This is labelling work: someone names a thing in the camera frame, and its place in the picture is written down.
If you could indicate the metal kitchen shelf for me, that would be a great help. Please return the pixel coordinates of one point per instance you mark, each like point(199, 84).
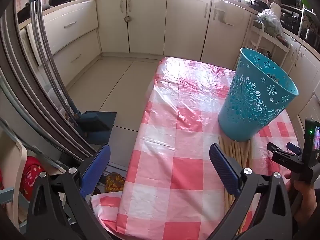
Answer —
point(310, 17)

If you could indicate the black wok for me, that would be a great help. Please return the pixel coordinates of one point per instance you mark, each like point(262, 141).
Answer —
point(23, 13)

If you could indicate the bundle of wooden chopsticks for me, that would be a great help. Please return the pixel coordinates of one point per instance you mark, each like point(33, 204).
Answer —
point(237, 152)

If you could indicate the yellow floral slipper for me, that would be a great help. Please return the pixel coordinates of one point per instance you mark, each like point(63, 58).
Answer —
point(113, 182)

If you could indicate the white thermos jug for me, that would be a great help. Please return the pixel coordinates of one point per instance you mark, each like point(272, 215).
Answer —
point(276, 8)

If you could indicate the cream drawer unit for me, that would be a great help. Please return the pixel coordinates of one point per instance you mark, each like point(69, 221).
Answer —
point(72, 37)

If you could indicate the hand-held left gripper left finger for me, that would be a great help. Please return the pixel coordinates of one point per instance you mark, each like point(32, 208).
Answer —
point(96, 170)

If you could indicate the small hanging metal cup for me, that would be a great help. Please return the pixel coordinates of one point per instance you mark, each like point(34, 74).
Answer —
point(126, 19)

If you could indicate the steel pot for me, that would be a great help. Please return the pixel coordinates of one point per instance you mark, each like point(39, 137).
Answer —
point(310, 35)

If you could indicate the red bag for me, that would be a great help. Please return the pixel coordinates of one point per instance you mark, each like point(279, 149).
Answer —
point(32, 177)

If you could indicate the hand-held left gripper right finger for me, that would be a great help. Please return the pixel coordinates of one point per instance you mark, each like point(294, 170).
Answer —
point(222, 167)

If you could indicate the white trolley rack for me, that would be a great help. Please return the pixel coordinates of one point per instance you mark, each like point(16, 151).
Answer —
point(267, 40)

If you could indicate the pink checked plastic tablecloth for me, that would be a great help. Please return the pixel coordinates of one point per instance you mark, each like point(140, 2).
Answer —
point(175, 130)

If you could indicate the cream base cabinet run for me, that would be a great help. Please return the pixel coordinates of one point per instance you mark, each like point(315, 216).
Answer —
point(175, 25)
point(305, 65)

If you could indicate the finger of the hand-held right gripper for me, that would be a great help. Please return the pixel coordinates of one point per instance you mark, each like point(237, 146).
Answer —
point(274, 149)
point(295, 148)

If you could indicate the dark sliding door frame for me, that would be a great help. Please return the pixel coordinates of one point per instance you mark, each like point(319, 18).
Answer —
point(25, 80)

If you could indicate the person's right hand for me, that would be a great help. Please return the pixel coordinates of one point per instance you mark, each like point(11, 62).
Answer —
point(303, 195)

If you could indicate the blue perforated plastic basket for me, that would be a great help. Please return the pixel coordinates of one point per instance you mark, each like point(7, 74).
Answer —
point(250, 105)

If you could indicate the plastic bag of greens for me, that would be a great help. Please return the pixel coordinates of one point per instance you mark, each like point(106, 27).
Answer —
point(271, 23)

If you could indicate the black countertop oven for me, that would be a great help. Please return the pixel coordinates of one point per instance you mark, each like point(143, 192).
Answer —
point(290, 20)

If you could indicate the white hanging plastic bag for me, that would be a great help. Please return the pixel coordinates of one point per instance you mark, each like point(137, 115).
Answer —
point(222, 13)

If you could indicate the white chair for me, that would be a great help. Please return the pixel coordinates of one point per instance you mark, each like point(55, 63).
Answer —
point(15, 155)

